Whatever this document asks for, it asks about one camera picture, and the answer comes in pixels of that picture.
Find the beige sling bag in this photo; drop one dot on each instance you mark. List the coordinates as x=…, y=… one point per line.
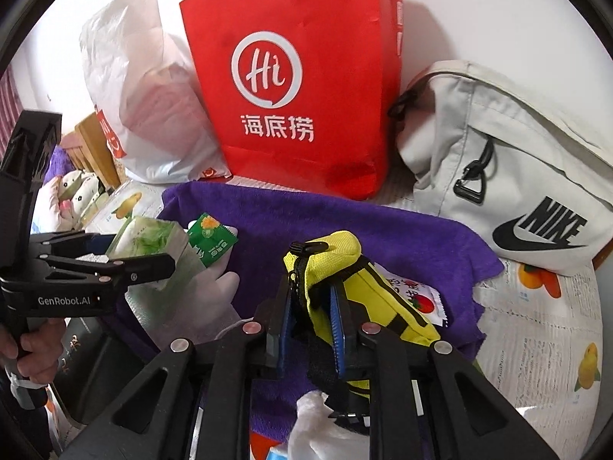
x=527, y=153

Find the purple towel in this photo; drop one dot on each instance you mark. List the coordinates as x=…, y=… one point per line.
x=407, y=249

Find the person's left hand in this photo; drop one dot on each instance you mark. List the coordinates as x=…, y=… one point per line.
x=40, y=350

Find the light wooden bed board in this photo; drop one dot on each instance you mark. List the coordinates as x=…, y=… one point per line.
x=91, y=139

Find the pink pillow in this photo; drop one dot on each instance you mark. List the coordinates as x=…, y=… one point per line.
x=48, y=206

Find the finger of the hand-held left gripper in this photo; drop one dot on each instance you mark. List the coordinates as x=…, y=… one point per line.
x=134, y=268
x=76, y=240

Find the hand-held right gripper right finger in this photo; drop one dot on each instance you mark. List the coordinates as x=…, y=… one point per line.
x=340, y=330

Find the white sachet with red print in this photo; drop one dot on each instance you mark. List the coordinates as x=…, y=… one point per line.
x=424, y=303

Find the yellow zip pouch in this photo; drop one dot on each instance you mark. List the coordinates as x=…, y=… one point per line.
x=383, y=297

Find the green sachet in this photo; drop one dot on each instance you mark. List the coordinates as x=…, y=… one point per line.
x=210, y=242

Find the red paper bag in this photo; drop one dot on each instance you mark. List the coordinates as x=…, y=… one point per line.
x=287, y=33

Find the white dotted plush toy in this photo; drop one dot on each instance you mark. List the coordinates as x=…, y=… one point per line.
x=79, y=194

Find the white fluffy cloth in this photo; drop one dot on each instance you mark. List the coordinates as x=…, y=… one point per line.
x=325, y=426

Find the white glove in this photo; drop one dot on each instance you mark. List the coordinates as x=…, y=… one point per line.
x=206, y=302

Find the dark wooden bed board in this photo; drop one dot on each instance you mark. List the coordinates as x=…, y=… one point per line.
x=601, y=258

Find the black box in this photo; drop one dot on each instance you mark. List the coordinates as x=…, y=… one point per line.
x=96, y=369

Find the pink striped curtain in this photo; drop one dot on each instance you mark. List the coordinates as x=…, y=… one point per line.
x=9, y=100

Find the purple plush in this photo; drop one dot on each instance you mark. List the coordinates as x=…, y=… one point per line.
x=60, y=163

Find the white plastic bag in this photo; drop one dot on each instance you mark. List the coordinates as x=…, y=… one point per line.
x=134, y=81

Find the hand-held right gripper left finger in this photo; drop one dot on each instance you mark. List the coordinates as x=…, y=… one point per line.
x=286, y=318

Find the light green tissue packet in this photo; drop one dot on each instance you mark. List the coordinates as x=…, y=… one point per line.
x=153, y=242

